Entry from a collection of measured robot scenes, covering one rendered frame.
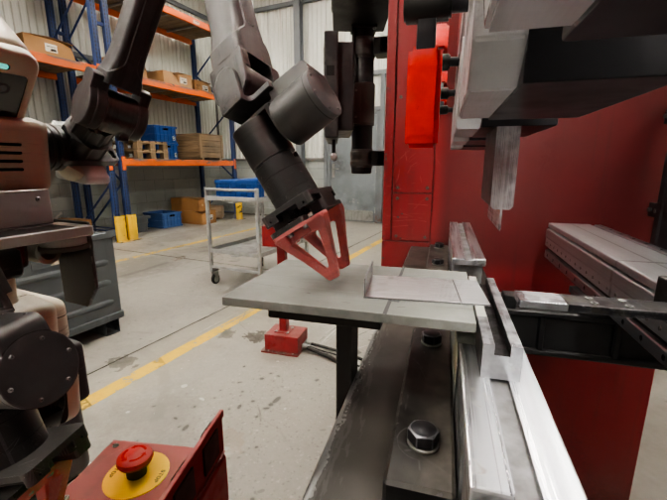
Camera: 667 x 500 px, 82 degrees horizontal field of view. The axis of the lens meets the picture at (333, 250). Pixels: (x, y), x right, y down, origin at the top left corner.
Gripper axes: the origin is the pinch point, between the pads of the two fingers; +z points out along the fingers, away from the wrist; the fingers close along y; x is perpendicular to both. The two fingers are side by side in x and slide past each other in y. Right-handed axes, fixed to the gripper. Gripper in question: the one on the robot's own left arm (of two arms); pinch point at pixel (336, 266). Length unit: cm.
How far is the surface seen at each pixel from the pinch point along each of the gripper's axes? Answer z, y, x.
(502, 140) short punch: -3.2, -5.0, -21.7
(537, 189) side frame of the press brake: 17, 85, -37
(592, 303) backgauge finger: 15.5, -1.9, -22.0
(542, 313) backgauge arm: 33, 41, -19
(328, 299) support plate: 2.1, -6.1, 0.6
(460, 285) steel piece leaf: 9.2, 2.1, -11.3
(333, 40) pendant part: -61, 97, -7
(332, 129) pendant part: -36, 97, 9
